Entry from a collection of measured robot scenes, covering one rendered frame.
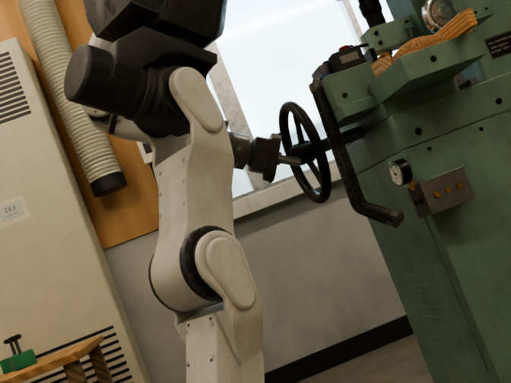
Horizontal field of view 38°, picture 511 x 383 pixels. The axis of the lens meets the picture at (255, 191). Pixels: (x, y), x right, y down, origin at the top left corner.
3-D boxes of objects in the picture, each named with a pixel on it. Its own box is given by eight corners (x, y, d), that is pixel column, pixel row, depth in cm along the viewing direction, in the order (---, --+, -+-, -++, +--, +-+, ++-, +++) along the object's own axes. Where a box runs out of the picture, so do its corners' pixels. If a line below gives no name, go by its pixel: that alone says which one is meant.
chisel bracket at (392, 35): (370, 64, 209) (359, 37, 209) (413, 49, 212) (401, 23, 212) (379, 56, 201) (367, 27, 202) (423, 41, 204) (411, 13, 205)
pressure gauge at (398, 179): (398, 195, 176) (385, 164, 177) (411, 190, 177) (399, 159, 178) (407, 191, 170) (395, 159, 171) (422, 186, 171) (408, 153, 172)
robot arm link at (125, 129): (155, 144, 174) (74, 124, 171) (153, 149, 184) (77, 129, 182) (166, 102, 175) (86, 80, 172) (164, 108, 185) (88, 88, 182)
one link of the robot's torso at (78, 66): (88, 85, 131) (94, 2, 138) (58, 112, 141) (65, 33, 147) (217, 125, 147) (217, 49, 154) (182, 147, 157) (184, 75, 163)
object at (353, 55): (315, 89, 199) (307, 70, 199) (351, 76, 201) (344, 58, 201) (328, 74, 186) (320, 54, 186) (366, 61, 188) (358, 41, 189)
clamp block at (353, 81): (322, 121, 199) (310, 91, 200) (366, 106, 202) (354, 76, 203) (338, 108, 185) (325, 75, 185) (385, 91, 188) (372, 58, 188)
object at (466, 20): (372, 105, 227) (367, 93, 228) (378, 102, 228) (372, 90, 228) (471, 26, 162) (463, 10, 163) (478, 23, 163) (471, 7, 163)
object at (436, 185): (417, 219, 177) (404, 188, 178) (461, 201, 180) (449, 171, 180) (431, 215, 169) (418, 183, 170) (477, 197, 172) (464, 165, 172)
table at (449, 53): (306, 149, 221) (299, 131, 222) (395, 116, 228) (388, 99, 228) (372, 93, 162) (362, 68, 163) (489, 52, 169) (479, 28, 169)
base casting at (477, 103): (350, 178, 223) (339, 150, 223) (510, 118, 235) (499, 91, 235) (405, 148, 179) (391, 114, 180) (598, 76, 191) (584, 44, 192)
